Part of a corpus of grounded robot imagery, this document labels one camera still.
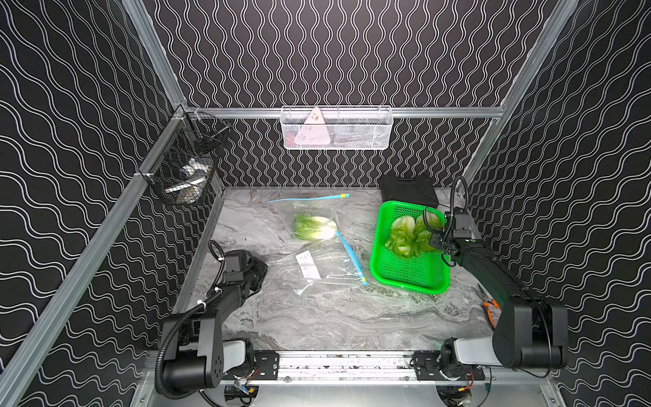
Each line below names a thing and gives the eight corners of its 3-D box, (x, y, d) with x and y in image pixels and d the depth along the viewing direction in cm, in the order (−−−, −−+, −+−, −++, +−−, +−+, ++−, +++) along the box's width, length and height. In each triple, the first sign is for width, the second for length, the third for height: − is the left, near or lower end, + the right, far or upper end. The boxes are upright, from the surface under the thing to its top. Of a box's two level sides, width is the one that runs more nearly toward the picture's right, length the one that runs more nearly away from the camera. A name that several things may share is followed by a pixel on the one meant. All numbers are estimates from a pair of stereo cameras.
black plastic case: (384, 211, 115) (387, 201, 110) (379, 183, 127) (381, 172, 122) (434, 211, 115) (439, 201, 110) (424, 183, 127) (428, 172, 122)
